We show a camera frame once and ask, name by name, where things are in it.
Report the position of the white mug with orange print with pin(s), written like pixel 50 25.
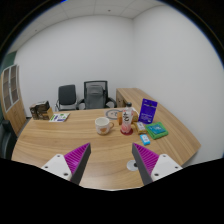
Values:
pixel 102 126

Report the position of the tan cardboard box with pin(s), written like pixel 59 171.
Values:
pixel 50 114

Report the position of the large dark brown box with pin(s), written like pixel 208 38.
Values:
pixel 42 110

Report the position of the clear bottle with pink drink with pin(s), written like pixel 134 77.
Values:
pixel 126 120

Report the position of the black padded office chair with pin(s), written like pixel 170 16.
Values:
pixel 66 95

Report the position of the black leather armchair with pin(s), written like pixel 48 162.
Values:
pixel 6 140

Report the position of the white and green leaflet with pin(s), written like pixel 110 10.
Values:
pixel 59 117

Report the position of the grey backpack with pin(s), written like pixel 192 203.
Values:
pixel 96 96

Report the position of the black mesh office chair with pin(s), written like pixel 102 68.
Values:
pixel 108 96

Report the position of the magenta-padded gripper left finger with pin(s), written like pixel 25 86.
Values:
pixel 76 159

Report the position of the tan snack bar packet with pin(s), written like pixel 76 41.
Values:
pixel 141 128

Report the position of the wooden cabinet with glass doors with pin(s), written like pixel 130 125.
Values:
pixel 13 100

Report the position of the small blue box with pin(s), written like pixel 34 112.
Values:
pixel 145 139

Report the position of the small dark brown box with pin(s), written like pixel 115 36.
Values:
pixel 32 112

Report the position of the green packet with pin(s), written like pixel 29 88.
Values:
pixel 156 130

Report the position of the flat round red coaster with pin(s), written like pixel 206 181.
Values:
pixel 131 132

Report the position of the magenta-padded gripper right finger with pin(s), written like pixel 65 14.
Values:
pixel 148 159

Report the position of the purple hanging package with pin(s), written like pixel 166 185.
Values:
pixel 147 111

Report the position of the wooden side desk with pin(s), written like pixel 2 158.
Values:
pixel 131 95

